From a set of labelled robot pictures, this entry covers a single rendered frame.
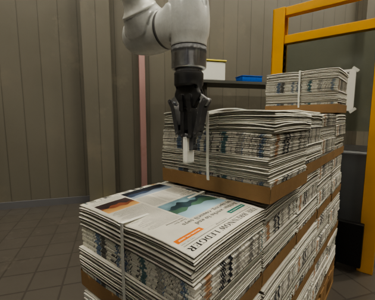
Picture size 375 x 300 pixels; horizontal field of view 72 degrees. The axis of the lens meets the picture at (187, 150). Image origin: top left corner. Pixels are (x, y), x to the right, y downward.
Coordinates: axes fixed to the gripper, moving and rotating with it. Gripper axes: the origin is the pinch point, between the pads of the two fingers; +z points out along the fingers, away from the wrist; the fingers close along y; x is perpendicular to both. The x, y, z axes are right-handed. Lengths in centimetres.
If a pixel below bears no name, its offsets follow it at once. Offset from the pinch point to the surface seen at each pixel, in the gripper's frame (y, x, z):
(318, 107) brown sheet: -10, -95, -14
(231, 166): -9.5, -6.5, 4.2
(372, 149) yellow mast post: -31, -148, 12
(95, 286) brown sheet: 11.8, 21.7, 32.7
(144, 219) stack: -2.0, 17.3, 13.3
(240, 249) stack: -18.9, 5.7, 19.0
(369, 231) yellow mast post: -33, -148, 66
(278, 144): -19.8, -11.0, -1.9
